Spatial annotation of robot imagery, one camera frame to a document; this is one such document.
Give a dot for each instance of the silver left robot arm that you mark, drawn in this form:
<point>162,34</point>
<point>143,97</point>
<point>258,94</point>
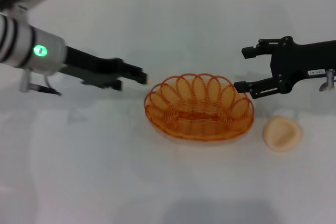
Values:
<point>23,45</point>

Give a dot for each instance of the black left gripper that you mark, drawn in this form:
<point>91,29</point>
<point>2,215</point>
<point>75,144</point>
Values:
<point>94,68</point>

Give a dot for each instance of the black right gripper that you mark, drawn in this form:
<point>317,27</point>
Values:
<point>302,58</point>

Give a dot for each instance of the pale peach bread bun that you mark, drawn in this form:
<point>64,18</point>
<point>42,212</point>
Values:
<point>282,133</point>

